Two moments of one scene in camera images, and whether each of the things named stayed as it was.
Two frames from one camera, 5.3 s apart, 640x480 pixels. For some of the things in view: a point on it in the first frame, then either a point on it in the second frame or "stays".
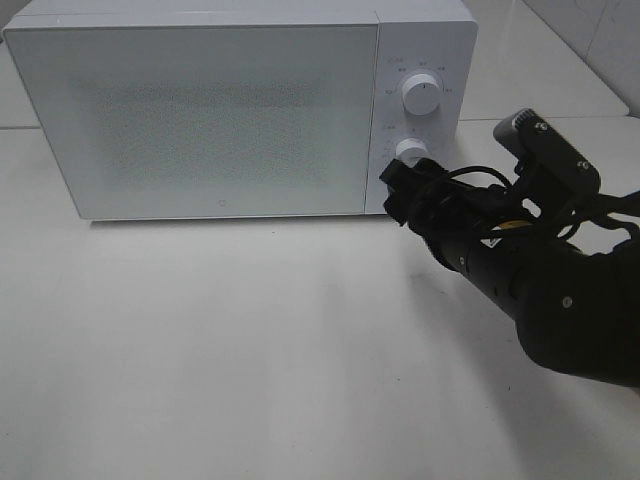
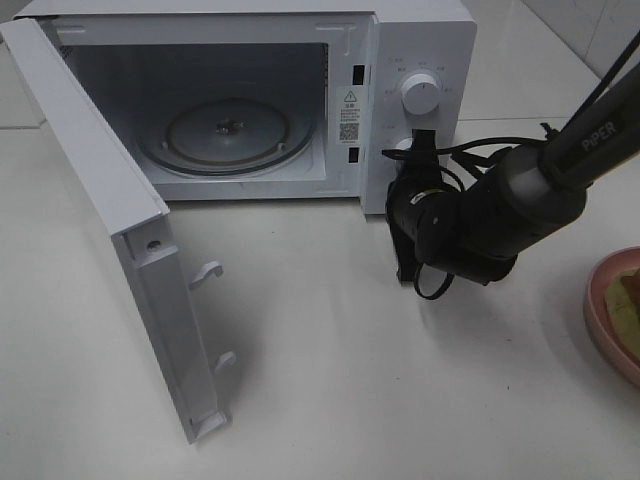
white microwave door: [206, 121] -> [130, 205]
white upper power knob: [421, 94] stays
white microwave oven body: [213, 109] stays
